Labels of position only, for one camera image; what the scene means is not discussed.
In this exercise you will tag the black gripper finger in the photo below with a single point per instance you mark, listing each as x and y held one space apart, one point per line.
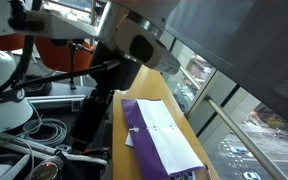
89 123

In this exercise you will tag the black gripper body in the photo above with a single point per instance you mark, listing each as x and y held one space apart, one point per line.
117 75

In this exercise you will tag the purple folder with white inside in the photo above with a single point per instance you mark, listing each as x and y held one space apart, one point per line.
144 146

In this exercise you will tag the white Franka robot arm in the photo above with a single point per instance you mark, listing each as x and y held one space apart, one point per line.
67 25

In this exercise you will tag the red black clamp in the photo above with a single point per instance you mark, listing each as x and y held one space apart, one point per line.
99 152

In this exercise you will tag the aluminium extrusion bar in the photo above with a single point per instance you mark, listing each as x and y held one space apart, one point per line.
54 100

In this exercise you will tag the white paper sheet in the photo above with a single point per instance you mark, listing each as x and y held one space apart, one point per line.
129 140

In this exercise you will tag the orange chair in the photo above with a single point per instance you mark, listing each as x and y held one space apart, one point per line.
57 56
7 41

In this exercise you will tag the round metal gadget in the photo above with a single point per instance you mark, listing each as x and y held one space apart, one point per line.
45 170

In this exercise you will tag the black white marker board sheet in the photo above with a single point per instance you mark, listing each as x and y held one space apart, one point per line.
185 176

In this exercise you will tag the grey metal window railing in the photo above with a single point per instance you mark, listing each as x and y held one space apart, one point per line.
237 133

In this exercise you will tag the blue car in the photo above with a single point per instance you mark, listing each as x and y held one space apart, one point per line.
239 149

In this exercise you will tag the white car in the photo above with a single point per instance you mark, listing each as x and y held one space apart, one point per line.
251 175

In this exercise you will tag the grey metal tube frame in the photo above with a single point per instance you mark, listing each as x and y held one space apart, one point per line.
84 160

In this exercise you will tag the black camera stand pole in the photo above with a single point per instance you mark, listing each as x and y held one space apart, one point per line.
72 70

